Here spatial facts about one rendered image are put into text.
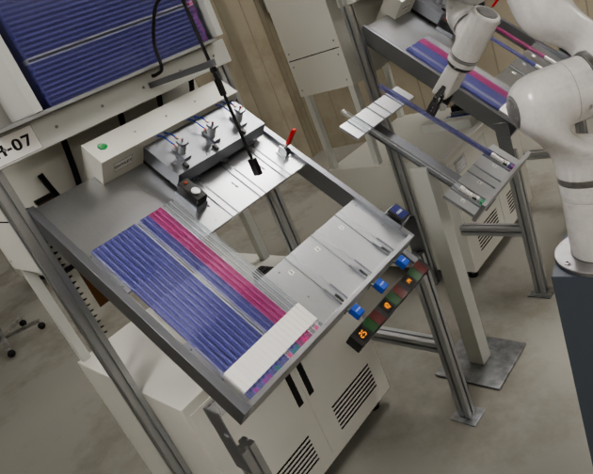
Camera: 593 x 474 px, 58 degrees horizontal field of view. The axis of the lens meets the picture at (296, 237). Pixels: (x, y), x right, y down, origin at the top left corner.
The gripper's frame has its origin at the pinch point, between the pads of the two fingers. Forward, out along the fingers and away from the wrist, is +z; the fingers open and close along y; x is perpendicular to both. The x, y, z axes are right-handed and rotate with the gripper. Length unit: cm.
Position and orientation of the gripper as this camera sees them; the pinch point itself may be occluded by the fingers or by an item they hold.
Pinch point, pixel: (438, 105)
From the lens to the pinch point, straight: 178.2
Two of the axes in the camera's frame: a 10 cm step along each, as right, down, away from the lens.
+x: 7.6, 5.9, -2.7
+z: -2.1, 6.1, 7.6
